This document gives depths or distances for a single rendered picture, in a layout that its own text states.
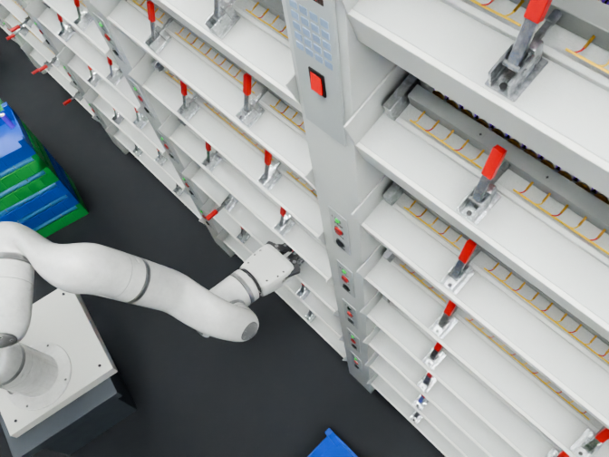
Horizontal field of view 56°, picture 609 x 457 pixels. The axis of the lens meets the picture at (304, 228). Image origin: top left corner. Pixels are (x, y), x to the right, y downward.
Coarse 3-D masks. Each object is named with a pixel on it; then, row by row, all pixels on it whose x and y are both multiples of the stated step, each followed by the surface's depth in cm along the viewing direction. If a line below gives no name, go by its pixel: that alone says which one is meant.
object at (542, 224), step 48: (384, 96) 65; (432, 96) 63; (384, 144) 66; (432, 144) 64; (480, 144) 60; (432, 192) 63; (480, 192) 58; (528, 192) 60; (576, 192) 56; (480, 240) 61; (528, 240) 58; (576, 240) 56; (576, 288) 56
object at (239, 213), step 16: (192, 160) 160; (192, 176) 164; (208, 176) 163; (208, 192) 161; (224, 192) 160; (224, 208) 158; (240, 208) 156; (240, 224) 155; (256, 224) 153; (256, 240) 152; (272, 240) 151; (304, 272) 145; (320, 288) 143; (336, 304) 140
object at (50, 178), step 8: (40, 144) 210; (48, 160) 207; (48, 168) 199; (48, 176) 202; (56, 176) 204; (32, 184) 200; (40, 184) 202; (48, 184) 204; (16, 192) 199; (24, 192) 201; (32, 192) 203; (0, 200) 198; (8, 200) 200; (16, 200) 202; (0, 208) 201
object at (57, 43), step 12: (24, 0) 171; (48, 36) 183; (60, 48) 189; (60, 60) 198; (72, 72) 198; (84, 84) 204; (96, 108) 214; (108, 120) 221; (108, 132) 234; (120, 144) 233
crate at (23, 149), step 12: (0, 120) 198; (12, 120) 200; (0, 132) 198; (12, 132) 197; (24, 132) 194; (0, 144) 195; (12, 144) 195; (24, 144) 187; (0, 156) 193; (12, 156) 187; (24, 156) 190; (0, 168) 188
